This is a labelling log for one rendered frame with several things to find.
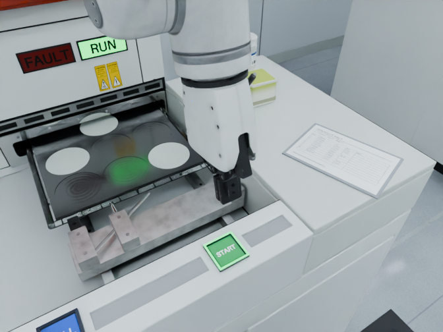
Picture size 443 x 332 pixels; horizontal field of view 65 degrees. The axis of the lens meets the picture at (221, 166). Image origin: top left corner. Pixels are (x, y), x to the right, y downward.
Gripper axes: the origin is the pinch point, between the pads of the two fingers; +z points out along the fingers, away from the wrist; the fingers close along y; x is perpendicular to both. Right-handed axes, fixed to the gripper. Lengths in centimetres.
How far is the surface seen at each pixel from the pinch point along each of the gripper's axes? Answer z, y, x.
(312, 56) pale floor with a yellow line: 68, -219, 223
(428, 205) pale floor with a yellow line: 104, -46, 147
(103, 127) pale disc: 10, -58, -5
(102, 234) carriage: 18.6, -25.7, -15.9
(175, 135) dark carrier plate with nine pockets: 12.6, -44.6, 9.9
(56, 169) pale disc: 12, -47, -20
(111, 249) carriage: 19.6, -21.3, -15.7
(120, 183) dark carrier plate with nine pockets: 14.7, -35.2, -8.4
